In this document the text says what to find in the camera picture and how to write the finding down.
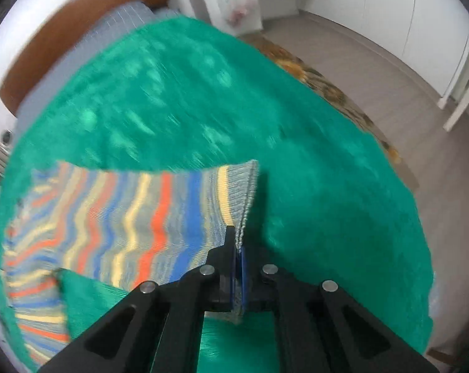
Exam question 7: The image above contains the patterned floor rug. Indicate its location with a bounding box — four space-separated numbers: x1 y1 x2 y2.
242 33 419 191

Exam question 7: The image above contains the striped knit sweater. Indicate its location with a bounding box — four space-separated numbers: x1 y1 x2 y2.
1 159 260 373

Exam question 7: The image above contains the clear plastic bag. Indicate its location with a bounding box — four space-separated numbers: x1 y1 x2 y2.
217 0 259 29

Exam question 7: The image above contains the white wardrobe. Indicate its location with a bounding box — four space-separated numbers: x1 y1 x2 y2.
300 0 469 133

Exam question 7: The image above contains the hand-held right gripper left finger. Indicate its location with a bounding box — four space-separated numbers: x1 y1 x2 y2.
38 224 237 373

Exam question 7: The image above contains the green patterned blanket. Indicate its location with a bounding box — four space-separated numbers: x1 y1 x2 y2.
0 16 434 373

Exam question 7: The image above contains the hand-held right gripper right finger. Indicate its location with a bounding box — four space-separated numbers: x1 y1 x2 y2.
239 246 440 373

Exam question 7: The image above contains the wooden headboard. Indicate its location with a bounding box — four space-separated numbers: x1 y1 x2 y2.
0 0 170 114

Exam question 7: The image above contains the grey quilted bed sheet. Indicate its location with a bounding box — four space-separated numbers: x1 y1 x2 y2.
17 1 181 125

